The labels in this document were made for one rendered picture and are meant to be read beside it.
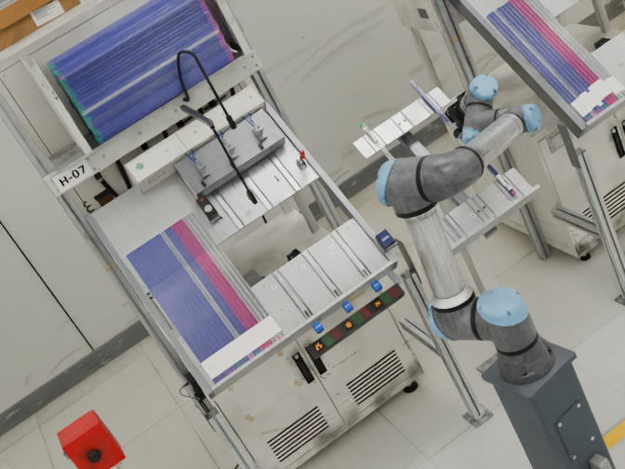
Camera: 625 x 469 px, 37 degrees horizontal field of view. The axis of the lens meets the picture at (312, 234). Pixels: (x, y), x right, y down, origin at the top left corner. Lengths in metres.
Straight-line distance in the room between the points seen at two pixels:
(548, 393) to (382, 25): 2.80
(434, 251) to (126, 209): 1.09
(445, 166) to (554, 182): 1.33
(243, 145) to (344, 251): 0.47
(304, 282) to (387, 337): 0.59
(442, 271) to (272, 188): 0.79
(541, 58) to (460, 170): 1.06
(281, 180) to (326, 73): 1.87
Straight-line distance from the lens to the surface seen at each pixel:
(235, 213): 2.98
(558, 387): 2.58
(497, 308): 2.43
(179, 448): 3.99
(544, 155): 3.51
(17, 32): 3.22
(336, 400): 3.37
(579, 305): 3.62
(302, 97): 4.79
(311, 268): 2.89
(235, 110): 3.06
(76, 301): 4.71
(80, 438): 2.90
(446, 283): 2.45
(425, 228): 2.38
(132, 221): 3.03
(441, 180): 2.26
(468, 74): 3.49
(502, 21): 3.32
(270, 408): 3.28
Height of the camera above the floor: 2.19
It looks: 27 degrees down
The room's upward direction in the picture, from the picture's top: 29 degrees counter-clockwise
